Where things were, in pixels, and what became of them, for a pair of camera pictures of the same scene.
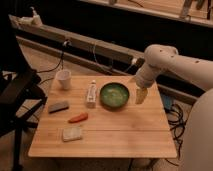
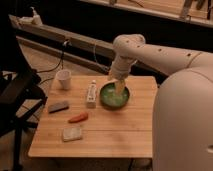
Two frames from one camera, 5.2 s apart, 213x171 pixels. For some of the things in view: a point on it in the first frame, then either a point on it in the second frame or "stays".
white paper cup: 63,77 stays
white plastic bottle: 91,102 stays
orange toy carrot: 82,117 stays
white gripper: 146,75 -> 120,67
